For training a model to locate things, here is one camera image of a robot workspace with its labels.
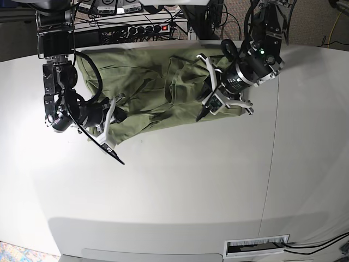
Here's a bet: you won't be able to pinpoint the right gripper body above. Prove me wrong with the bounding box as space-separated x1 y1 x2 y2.
78 93 125 145

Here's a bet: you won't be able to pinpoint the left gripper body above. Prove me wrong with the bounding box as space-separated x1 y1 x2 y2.
196 53 255 115

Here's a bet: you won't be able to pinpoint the green T-shirt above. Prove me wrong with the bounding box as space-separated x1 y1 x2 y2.
75 46 250 145

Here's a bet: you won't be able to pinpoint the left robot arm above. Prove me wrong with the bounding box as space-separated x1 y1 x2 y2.
196 1 291 121

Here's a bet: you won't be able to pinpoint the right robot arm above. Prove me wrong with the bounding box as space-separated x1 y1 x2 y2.
25 1 126 151

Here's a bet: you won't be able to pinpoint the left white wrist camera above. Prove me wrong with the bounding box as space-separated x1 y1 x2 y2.
207 94 225 115

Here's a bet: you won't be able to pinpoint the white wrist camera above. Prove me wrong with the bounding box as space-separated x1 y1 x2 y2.
207 94 225 115
100 140 116 154

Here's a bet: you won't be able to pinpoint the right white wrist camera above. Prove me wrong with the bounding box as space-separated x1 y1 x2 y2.
100 140 116 154

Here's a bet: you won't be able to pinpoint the black power strip red switch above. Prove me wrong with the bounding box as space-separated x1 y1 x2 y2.
126 24 171 35

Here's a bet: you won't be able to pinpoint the yellow cable on floor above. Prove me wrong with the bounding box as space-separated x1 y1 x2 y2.
328 10 343 46

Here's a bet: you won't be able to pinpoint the white table cable grommet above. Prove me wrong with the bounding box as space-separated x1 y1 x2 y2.
223 235 290 259

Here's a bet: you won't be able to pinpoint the black cables at table edge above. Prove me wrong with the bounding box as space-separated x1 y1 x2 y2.
283 231 349 256

